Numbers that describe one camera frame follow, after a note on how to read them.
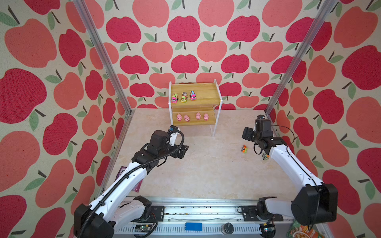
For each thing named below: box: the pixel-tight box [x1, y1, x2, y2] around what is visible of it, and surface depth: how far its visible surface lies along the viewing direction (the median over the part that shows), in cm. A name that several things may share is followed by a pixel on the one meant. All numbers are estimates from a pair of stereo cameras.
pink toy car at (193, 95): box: [190, 90, 197, 101], surface depth 82 cm
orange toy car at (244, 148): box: [240, 144, 249, 154], surface depth 98 cm
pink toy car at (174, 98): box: [171, 92, 179, 104], surface depth 80 cm
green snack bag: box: [286, 219, 325, 238], surface depth 69 cm
